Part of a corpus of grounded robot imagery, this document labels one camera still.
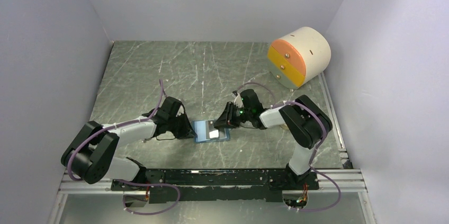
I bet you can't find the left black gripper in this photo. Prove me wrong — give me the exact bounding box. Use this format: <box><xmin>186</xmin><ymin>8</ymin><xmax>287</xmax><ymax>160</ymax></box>
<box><xmin>168</xmin><ymin>111</ymin><xmax>197</xmax><ymax>139</ymax></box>

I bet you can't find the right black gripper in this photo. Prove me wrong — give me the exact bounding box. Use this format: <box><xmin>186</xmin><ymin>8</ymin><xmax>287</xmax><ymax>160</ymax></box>
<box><xmin>213</xmin><ymin>101</ymin><xmax>252</xmax><ymax>129</ymax></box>

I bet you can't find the blue card holder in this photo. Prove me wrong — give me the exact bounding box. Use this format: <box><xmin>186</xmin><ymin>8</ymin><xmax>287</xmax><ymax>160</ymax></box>
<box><xmin>192</xmin><ymin>120</ymin><xmax>230</xmax><ymax>144</ymax></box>

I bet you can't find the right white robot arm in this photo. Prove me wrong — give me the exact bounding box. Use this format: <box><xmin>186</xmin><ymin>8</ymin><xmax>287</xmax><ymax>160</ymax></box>
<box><xmin>213</xmin><ymin>89</ymin><xmax>333</xmax><ymax>189</ymax></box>

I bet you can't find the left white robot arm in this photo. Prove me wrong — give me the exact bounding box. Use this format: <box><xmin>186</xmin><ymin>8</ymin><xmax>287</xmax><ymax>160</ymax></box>
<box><xmin>61</xmin><ymin>96</ymin><xmax>196</xmax><ymax>190</ymax></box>

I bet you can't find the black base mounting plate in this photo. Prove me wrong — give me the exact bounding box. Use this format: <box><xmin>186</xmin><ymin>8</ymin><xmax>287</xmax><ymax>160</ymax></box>
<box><xmin>111</xmin><ymin>168</ymin><xmax>319</xmax><ymax>203</ymax></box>

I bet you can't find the beige cylindrical drawer box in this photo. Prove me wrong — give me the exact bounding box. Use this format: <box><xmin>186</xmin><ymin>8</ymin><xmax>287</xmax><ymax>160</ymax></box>
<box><xmin>267</xmin><ymin>26</ymin><xmax>331</xmax><ymax>89</ymax></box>

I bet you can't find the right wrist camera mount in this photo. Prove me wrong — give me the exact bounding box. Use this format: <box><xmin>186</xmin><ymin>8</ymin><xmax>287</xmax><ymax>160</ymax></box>
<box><xmin>232</xmin><ymin>90</ymin><xmax>244</xmax><ymax>107</ymax></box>

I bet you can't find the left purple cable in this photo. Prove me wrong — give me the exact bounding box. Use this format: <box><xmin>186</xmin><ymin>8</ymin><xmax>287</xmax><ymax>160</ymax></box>
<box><xmin>66</xmin><ymin>79</ymin><xmax>181</xmax><ymax>216</ymax></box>

